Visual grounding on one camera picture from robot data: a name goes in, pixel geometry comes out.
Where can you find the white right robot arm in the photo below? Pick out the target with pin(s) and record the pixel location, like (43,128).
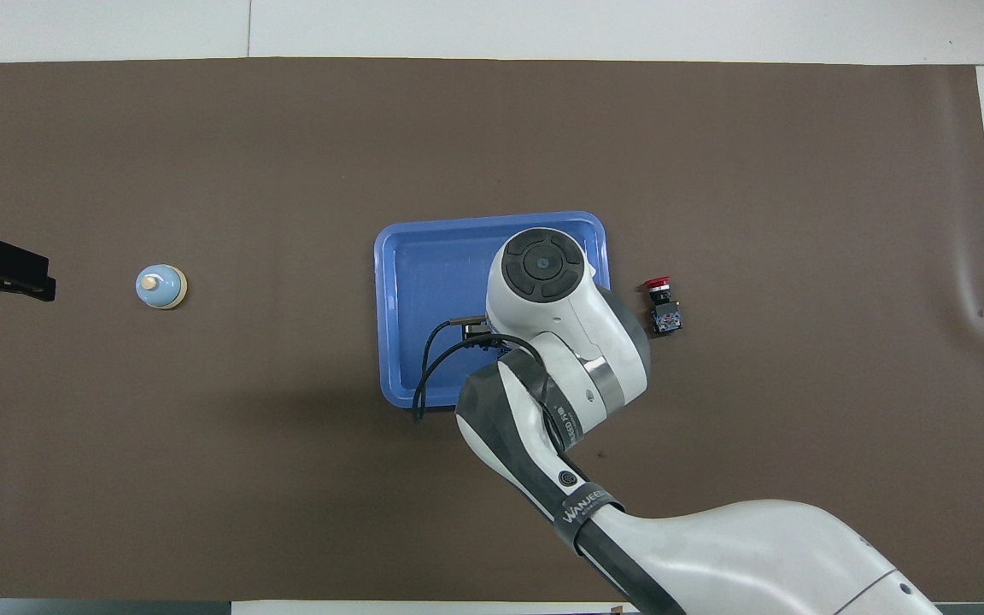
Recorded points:
(577,325)

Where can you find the brown table mat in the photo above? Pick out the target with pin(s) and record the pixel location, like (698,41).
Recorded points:
(202,495)

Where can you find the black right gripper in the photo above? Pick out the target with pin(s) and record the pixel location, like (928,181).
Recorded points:
(477,331)

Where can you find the red push button switch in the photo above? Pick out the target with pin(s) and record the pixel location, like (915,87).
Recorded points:
(664,316)

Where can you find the light blue call bell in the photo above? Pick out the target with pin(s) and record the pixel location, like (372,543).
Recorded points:
(163,289)

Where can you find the blue plastic tray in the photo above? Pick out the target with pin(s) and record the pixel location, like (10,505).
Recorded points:
(432,282)

